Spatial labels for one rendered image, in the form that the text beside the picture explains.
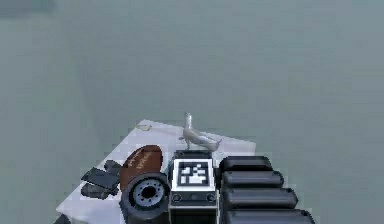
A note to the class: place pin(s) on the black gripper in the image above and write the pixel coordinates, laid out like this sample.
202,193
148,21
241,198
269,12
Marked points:
146,195

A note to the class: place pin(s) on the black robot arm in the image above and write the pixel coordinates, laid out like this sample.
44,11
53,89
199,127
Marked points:
256,196

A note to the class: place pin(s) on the brown football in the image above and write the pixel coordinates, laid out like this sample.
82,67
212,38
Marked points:
140,163

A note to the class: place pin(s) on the black flat device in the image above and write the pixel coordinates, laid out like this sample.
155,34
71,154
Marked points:
100,181

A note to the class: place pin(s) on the white table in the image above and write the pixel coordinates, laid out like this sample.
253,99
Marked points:
160,136

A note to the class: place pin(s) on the white seal statue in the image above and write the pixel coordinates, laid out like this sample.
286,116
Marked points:
196,137

